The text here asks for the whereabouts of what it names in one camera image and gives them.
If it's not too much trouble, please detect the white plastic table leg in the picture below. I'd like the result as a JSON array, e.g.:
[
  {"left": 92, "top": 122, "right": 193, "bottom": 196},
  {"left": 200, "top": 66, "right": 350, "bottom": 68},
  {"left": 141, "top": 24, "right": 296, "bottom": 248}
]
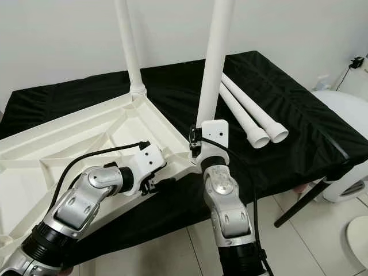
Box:
[
  {"left": 221, "top": 72, "right": 290, "bottom": 144},
  {"left": 191, "top": 0, "right": 236, "bottom": 164},
  {"left": 218, "top": 82, "right": 271, "bottom": 150},
  {"left": 114, "top": 0, "right": 147, "bottom": 103}
]

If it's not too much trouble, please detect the pink plastic stool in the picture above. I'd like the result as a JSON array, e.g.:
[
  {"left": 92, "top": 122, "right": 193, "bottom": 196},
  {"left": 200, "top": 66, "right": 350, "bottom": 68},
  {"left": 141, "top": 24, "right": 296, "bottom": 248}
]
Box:
[{"left": 292, "top": 182, "right": 315, "bottom": 194}]

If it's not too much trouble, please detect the white dome appliance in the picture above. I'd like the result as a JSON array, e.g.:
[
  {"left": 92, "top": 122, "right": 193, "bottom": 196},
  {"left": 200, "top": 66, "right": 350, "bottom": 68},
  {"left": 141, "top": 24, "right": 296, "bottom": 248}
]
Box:
[{"left": 312, "top": 88, "right": 368, "bottom": 204}]

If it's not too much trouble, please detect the black power adapter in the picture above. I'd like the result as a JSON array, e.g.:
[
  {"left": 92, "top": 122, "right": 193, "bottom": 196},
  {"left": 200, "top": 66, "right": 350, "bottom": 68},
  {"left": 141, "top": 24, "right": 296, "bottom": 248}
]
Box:
[{"left": 350, "top": 56, "right": 365, "bottom": 70}]

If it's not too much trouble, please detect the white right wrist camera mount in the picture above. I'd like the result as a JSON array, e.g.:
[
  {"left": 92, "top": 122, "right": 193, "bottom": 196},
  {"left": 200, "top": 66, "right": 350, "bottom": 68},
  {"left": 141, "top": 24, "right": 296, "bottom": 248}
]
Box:
[{"left": 198, "top": 119, "right": 231, "bottom": 171}]

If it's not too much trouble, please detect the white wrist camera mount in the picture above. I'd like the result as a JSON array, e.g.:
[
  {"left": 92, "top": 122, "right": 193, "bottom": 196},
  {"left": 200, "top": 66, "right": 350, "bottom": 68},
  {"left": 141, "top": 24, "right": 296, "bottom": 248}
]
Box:
[
  {"left": 198, "top": 119, "right": 231, "bottom": 171},
  {"left": 129, "top": 143, "right": 168, "bottom": 194}
]

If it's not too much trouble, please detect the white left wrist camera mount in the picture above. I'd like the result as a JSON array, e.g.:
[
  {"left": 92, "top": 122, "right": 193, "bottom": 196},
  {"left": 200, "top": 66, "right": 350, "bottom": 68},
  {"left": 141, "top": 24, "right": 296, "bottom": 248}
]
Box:
[{"left": 129, "top": 143, "right": 168, "bottom": 194}]

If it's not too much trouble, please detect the white wall socket plug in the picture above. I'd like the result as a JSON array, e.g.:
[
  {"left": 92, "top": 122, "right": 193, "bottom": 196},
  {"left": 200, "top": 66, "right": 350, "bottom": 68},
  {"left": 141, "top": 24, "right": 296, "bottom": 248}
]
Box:
[{"left": 316, "top": 74, "right": 332, "bottom": 91}]

